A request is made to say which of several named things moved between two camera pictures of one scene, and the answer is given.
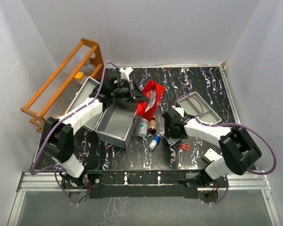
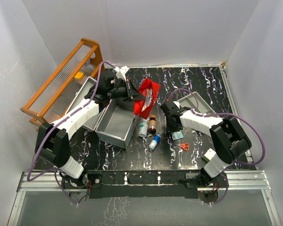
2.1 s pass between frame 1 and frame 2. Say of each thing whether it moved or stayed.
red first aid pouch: moved
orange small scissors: stayed
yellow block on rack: stayed
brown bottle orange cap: stayed
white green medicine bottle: stayed
